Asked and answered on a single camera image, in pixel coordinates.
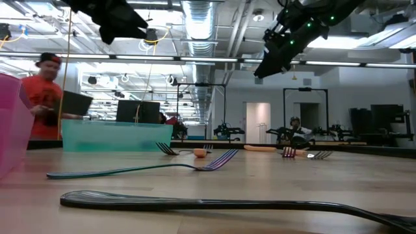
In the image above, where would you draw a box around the black metal frame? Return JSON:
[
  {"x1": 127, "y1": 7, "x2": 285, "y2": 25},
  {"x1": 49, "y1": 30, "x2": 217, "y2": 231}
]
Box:
[
  {"x1": 175, "y1": 82, "x2": 228, "y2": 141},
  {"x1": 281, "y1": 86, "x2": 330, "y2": 144}
]

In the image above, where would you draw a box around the silver round ventilation duct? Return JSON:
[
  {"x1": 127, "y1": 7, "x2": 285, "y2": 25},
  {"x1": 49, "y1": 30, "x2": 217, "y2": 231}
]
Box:
[
  {"x1": 181, "y1": 0, "x2": 218, "y2": 113},
  {"x1": 253, "y1": 0, "x2": 287, "y2": 71}
]

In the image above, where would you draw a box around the black ceiling cable reel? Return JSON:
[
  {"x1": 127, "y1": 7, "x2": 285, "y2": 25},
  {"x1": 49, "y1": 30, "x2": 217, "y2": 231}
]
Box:
[{"x1": 142, "y1": 28, "x2": 159, "y2": 46}]

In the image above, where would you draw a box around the black laptop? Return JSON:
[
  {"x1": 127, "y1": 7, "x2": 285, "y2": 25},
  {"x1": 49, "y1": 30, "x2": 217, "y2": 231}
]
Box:
[{"x1": 53, "y1": 90, "x2": 94, "y2": 117}]

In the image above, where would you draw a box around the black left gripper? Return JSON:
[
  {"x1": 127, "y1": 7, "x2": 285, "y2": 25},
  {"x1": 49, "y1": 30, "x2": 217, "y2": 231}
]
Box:
[{"x1": 61, "y1": 0, "x2": 149, "y2": 46}]

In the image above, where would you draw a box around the black desk with monitors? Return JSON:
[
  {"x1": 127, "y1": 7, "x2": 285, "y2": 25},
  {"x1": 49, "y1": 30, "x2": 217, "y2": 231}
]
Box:
[{"x1": 348, "y1": 103, "x2": 415, "y2": 148}]

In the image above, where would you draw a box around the iridescent rainbow fork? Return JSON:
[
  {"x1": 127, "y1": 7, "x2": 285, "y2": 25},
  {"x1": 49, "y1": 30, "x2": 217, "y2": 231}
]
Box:
[{"x1": 45, "y1": 148, "x2": 240, "y2": 181}]

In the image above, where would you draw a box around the orange-handled silver fork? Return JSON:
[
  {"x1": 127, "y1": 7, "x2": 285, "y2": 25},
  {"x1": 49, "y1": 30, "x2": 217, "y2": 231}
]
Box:
[
  {"x1": 242, "y1": 144, "x2": 296, "y2": 159},
  {"x1": 293, "y1": 148, "x2": 335, "y2": 161},
  {"x1": 192, "y1": 144, "x2": 215, "y2": 159}
]

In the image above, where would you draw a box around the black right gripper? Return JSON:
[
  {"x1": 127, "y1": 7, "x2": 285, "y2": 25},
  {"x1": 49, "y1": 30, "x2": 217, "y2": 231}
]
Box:
[{"x1": 253, "y1": 11, "x2": 329, "y2": 79}]

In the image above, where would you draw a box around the overhead light bar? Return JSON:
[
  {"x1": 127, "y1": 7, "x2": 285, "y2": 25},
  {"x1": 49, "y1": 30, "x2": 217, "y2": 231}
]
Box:
[{"x1": 0, "y1": 51, "x2": 416, "y2": 70}]

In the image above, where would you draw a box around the pink translucent plastic bin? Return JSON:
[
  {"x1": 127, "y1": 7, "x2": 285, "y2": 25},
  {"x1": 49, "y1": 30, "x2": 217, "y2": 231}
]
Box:
[{"x1": 0, "y1": 73, "x2": 35, "y2": 179}]

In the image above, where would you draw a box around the teal translucent plastic bin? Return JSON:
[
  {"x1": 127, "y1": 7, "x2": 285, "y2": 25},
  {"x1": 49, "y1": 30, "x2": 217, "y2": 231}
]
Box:
[{"x1": 60, "y1": 119, "x2": 174, "y2": 153}]

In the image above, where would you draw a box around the black monitor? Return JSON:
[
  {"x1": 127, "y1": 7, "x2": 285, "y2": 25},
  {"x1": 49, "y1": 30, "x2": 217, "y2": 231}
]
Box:
[{"x1": 115, "y1": 99, "x2": 161, "y2": 125}]

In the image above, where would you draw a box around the yellow cable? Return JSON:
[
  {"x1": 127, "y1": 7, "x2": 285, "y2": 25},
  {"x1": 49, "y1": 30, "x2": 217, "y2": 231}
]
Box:
[{"x1": 57, "y1": 6, "x2": 74, "y2": 140}]

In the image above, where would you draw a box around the person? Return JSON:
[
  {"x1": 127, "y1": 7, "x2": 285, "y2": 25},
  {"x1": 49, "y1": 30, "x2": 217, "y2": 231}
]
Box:
[
  {"x1": 21, "y1": 51, "x2": 84, "y2": 141},
  {"x1": 288, "y1": 116, "x2": 313, "y2": 139}
]

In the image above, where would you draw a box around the white pillar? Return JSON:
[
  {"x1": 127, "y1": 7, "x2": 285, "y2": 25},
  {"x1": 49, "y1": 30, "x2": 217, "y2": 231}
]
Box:
[{"x1": 48, "y1": 62, "x2": 81, "y2": 121}]

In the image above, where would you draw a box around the black fork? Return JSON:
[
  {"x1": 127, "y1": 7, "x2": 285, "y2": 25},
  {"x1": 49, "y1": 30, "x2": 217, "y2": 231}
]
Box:
[
  {"x1": 155, "y1": 141, "x2": 195, "y2": 157},
  {"x1": 59, "y1": 190, "x2": 416, "y2": 233}
]

